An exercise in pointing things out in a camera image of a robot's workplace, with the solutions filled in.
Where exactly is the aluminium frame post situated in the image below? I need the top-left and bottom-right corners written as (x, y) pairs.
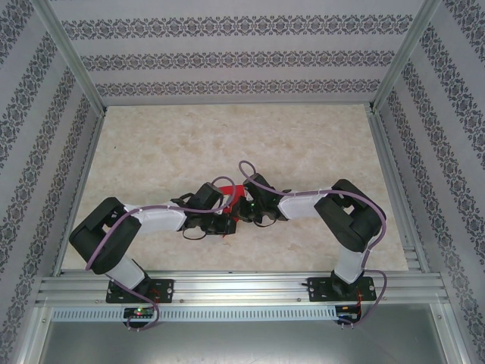
top-left (369, 0), bottom-right (443, 113)
top-left (32, 0), bottom-right (107, 115)

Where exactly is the slotted grey cable duct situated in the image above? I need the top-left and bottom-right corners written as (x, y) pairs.
top-left (51, 306), bottom-right (338, 322)

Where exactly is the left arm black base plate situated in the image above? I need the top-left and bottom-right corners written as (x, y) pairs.
top-left (105, 278), bottom-right (175, 304)

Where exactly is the aluminium mounting rail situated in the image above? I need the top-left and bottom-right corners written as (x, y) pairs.
top-left (36, 269), bottom-right (450, 306)

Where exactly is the left gripper black cable loop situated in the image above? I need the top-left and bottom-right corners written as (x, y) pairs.
top-left (181, 227), bottom-right (208, 242)

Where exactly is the red square paper sheet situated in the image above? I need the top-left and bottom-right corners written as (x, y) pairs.
top-left (217, 184), bottom-right (247, 240)

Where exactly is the aluminium side rail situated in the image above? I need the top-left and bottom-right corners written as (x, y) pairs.
top-left (365, 109), bottom-right (431, 274)
top-left (52, 108), bottom-right (107, 278)

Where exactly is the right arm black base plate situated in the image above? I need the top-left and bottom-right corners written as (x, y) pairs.
top-left (307, 276), bottom-right (376, 303)

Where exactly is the grey metal shelf panel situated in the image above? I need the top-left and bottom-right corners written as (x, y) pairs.
top-left (37, 322), bottom-right (452, 364)

